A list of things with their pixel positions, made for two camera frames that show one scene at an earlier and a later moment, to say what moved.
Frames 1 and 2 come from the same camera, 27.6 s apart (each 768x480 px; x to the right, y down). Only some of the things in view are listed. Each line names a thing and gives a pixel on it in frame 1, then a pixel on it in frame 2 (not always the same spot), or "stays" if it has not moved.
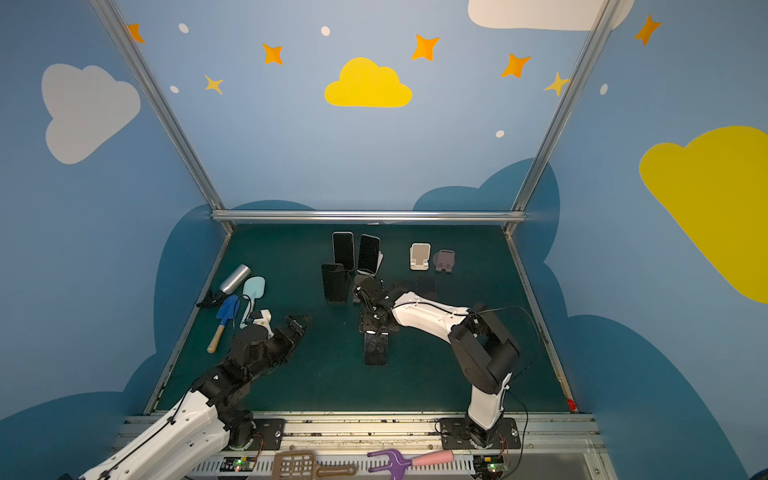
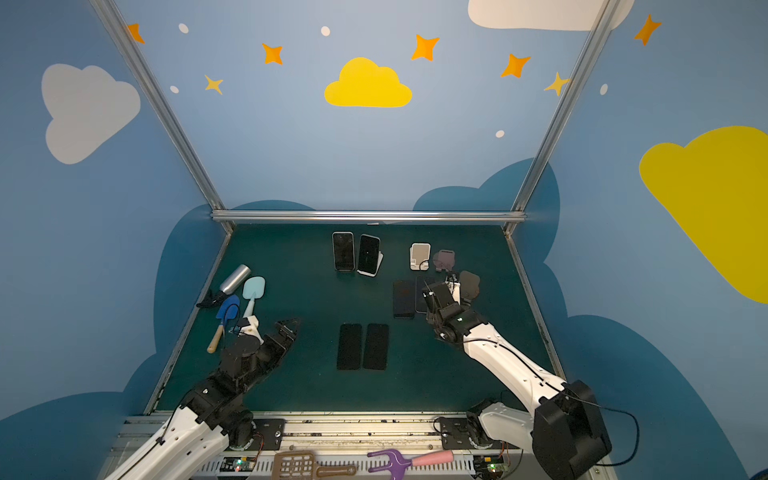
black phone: x=376 y=349 stays
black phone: x=343 y=248 stays
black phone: x=335 y=279 -> x=349 y=347
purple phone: x=426 y=287 stays
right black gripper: x=372 y=325 -> x=444 y=303
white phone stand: x=419 y=256 stays
